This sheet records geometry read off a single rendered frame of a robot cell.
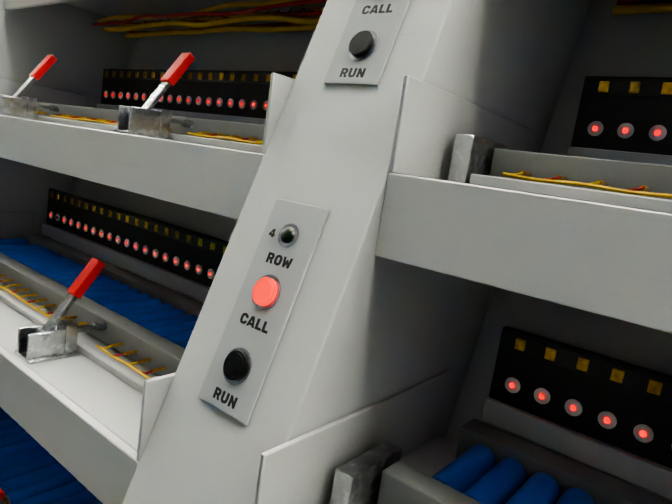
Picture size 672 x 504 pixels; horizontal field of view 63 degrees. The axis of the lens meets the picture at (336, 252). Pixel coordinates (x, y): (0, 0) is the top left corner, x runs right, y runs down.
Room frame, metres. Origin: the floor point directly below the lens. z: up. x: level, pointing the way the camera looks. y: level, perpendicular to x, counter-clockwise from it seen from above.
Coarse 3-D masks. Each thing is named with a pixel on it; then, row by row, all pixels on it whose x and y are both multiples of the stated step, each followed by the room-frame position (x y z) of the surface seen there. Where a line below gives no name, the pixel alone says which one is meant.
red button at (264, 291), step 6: (258, 282) 0.30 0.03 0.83; (264, 282) 0.30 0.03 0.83; (270, 282) 0.30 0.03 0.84; (258, 288) 0.30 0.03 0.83; (264, 288) 0.30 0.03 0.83; (270, 288) 0.30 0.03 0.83; (276, 288) 0.30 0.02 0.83; (252, 294) 0.31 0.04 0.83; (258, 294) 0.30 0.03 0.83; (264, 294) 0.30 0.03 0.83; (270, 294) 0.30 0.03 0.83; (258, 300) 0.30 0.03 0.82; (264, 300) 0.30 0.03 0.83; (270, 300) 0.30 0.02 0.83
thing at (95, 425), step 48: (0, 288) 0.62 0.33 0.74; (192, 288) 0.60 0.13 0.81; (0, 336) 0.49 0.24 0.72; (0, 384) 0.46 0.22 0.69; (48, 384) 0.41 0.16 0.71; (96, 384) 0.42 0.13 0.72; (144, 384) 0.32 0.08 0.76; (48, 432) 0.41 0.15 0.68; (96, 432) 0.36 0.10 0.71; (144, 432) 0.33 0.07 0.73; (96, 480) 0.37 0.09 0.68
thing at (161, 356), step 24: (0, 264) 0.63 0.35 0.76; (24, 288) 0.60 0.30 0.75; (48, 288) 0.56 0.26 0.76; (72, 312) 0.53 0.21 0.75; (96, 312) 0.51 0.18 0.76; (96, 336) 0.51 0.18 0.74; (120, 336) 0.48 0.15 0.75; (144, 336) 0.46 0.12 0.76; (120, 360) 0.45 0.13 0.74; (144, 360) 0.45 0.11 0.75; (168, 360) 0.44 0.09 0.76
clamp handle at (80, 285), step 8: (88, 264) 0.47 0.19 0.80; (96, 264) 0.46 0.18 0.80; (104, 264) 0.47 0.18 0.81; (88, 272) 0.46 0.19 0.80; (96, 272) 0.47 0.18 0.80; (80, 280) 0.46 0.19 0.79; (88, 280) 0.46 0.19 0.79; (72, 288) 0.46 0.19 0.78; (80, 288) 0.46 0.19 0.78; (72, 296) 0.46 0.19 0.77; (80, 296) 0.46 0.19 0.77; (64, 304) 0.46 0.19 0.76; (72, 304) 0.46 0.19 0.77; (56, 312) 0.46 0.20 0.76; (64, 312) 0.46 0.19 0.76; (48, 320) 0.46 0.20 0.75; (56, 320) 0.46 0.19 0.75; (48, 328) 0.45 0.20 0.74
